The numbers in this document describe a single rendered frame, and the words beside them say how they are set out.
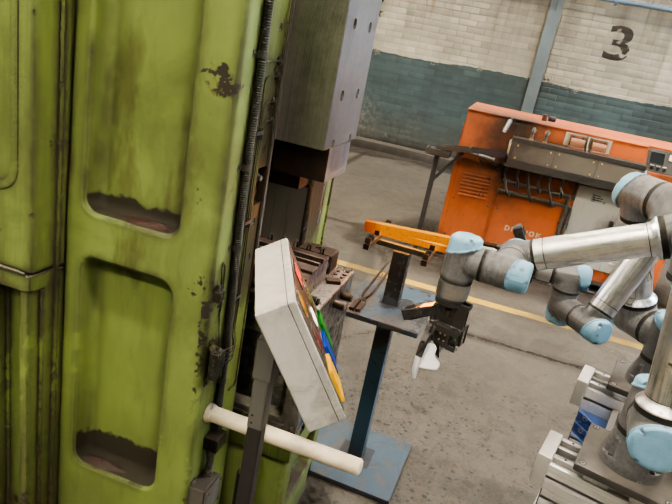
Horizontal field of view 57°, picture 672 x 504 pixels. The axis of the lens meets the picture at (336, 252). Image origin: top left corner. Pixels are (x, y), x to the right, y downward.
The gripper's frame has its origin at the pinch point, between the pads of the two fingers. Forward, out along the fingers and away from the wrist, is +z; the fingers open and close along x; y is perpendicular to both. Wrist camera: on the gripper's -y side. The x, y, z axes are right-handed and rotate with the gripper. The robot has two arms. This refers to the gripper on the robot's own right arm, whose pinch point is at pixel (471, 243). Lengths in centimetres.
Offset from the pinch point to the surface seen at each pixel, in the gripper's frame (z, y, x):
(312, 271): 41.9, 13.0, -22.2
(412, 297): 19, 40, 41
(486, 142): 21, 17, 339
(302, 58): 50, -46, -31
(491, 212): 3, 74, 339
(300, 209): 59, 5, 8
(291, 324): 24, -4, -88
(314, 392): 19, 10, -85
